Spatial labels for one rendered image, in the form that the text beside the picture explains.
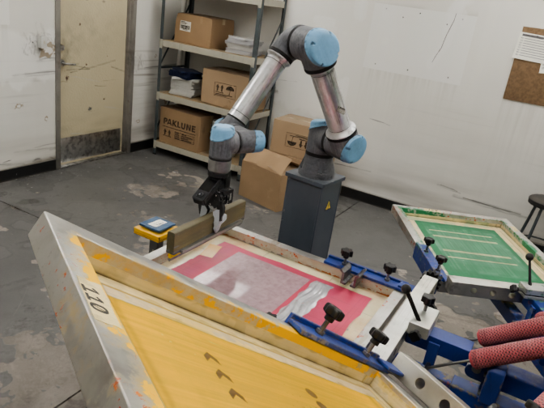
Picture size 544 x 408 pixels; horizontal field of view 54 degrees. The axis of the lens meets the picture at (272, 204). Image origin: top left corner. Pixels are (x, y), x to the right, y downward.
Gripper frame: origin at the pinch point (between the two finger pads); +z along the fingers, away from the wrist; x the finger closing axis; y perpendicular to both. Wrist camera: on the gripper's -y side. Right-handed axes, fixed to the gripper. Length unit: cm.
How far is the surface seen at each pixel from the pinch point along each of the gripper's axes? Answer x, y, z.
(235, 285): -15.7, -4.8, 13.9
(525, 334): -101, 4, -2
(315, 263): -30.5, 25.3, 11.7
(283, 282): -26.7, 8.6, 13.9
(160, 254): 11.4, -10.6, 10.4
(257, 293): -24.0, -4.0, 13.9
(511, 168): -65, 380, 38
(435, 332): -79, 0, 5
